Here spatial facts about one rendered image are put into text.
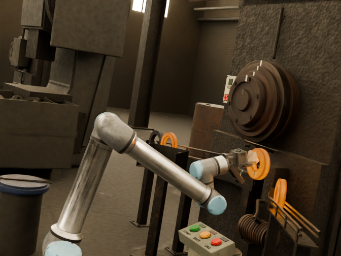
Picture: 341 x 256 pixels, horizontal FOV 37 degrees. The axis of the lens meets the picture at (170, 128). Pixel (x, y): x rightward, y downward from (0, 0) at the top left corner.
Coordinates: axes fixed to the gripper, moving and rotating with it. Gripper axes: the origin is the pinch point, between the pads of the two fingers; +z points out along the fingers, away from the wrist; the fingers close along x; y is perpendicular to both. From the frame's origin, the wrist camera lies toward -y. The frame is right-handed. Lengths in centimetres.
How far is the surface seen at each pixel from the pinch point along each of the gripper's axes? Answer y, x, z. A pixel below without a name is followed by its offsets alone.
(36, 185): -16, 89, -96
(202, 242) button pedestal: -10, -43, -56
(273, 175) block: -13.8, 8.4, 14.1
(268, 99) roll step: 24.8, 19.4, 20.9
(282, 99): 24.7, 13.0, 25.4
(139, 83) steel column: -61, 693, 201
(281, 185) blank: -8.3, -17.1, 0.5
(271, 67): 40, 26, 29
